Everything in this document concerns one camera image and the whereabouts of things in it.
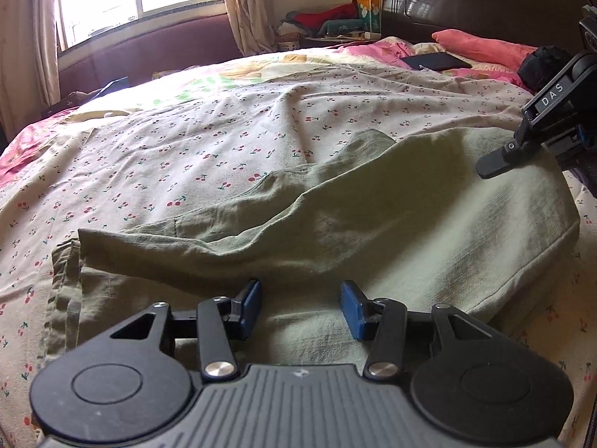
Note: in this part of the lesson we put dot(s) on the pile of clothes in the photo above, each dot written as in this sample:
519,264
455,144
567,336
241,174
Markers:
326,21

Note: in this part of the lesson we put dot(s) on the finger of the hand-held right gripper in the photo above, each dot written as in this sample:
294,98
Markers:
580,142
494,165

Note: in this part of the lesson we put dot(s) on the beige curtain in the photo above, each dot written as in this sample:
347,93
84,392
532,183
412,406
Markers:
245,4
25,42

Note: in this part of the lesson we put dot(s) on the small white basket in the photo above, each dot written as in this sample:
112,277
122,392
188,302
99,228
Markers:
288,46

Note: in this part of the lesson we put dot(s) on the green pants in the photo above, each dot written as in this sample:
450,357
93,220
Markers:
373,224

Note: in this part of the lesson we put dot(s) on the yellow tissue pack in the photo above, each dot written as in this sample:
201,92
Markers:
368,4

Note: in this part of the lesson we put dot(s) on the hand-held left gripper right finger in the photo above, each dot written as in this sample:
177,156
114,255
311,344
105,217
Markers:
352,310

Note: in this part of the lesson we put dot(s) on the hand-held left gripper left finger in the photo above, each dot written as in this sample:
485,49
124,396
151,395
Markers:
252,302

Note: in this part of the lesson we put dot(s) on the pink pillow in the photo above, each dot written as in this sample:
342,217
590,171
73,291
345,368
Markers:
485,46

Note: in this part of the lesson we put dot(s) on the black cloth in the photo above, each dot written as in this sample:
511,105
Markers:
541,67

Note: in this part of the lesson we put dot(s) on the maroon window bench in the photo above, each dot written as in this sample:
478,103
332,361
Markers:
177,51

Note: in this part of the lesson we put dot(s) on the black tablet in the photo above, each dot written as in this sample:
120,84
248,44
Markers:
436,62

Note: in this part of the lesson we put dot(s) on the cherry print bedsheet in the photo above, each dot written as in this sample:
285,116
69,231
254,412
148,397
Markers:
186,149

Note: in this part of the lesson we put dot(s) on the blue flat item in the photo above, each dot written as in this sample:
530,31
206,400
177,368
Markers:
109,88

